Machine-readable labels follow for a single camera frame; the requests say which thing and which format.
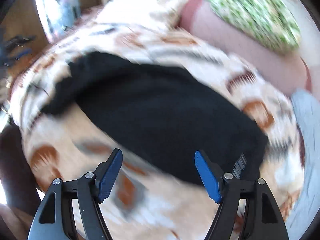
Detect pink padded headboard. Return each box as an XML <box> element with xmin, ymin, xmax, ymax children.
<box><xmin>178</xmin><ymin>0</ymin><xmax>311</xmax><ymax>95</ymax></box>

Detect green patterned quilt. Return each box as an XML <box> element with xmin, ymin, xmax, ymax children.
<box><xmin>207</xmin><ymin>0</ymin><xmax>301</xmax><ymax>54</ymax></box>

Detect leaf patterned fleece blanket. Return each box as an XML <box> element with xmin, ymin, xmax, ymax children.
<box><xmin>10</xmin><ymin>0</ymin><xmax>304</xmax><ymax>239</ymax></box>

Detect black pants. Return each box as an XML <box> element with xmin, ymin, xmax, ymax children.
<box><xmin>41</xmin><ymin>51</ymin><xmax>268</xmax><ymax>185</ymax></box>

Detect light blue pillow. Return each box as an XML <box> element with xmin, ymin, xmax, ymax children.
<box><xmin>285</xmin><ymin>89</ymin><xmax>319</xmax><ymax>239</ymax></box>

